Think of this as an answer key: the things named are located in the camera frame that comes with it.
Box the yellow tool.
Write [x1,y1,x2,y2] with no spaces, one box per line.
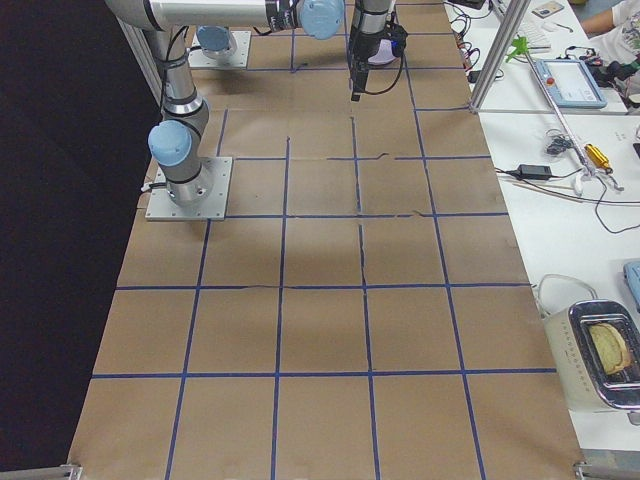
[584,144,613,174]

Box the person in white shirt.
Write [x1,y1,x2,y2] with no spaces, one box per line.
[580,0,639,98]

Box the toast slice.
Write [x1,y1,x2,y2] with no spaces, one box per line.
[589,323,631,375]

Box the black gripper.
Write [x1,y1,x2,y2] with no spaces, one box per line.
[348,34,374,102]

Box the black power adapter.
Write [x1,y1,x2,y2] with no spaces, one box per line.
[516,164,553,181]

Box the cream toaster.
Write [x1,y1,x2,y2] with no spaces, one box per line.
[544,300,639,416]

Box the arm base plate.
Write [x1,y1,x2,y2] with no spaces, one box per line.
[188,27,251,70]
[145,157,233,221]

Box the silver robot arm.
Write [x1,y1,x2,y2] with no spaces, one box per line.
[106,1,345,206]
[196,26,237,57]

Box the wooden chopstick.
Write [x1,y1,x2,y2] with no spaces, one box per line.
[507,181,581,201]

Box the brown paper table cover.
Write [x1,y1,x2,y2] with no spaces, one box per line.
[69,1,580,479]

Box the blue teach pendant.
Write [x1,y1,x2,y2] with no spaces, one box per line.
[533,59,607,109]

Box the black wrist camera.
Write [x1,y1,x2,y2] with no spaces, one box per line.
[388,23,408,58]

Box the green handled reacher stick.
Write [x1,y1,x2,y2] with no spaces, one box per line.
[504,36,625,195]

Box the aluminium frame post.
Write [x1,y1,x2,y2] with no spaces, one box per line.
[469,0,529,113]

